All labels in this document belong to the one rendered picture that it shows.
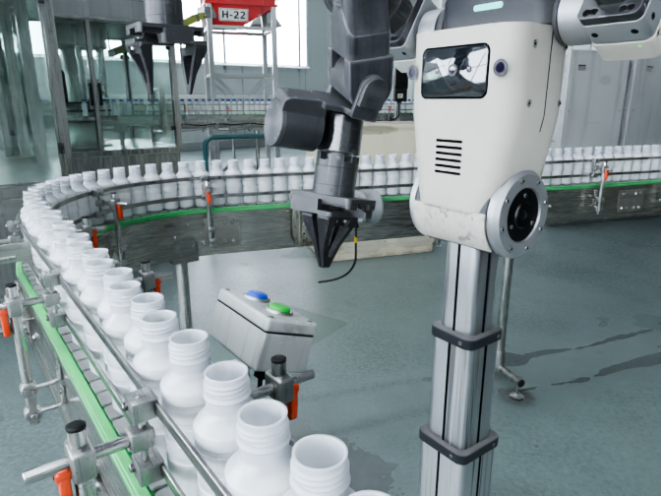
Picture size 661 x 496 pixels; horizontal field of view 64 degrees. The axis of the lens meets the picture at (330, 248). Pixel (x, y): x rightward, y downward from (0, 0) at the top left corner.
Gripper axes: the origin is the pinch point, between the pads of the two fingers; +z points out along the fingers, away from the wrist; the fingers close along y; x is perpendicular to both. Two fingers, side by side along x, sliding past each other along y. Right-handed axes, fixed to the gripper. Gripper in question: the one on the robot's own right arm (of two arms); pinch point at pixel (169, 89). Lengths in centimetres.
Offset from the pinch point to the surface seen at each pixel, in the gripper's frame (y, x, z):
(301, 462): 15, 60, 25
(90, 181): -6, -89, 26
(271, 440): 16, 57, 24
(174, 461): 18, 41, 35
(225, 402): 16, 50, 25
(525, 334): -240, -79, 141
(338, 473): 15, 63, 24
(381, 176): -113, -74, 33
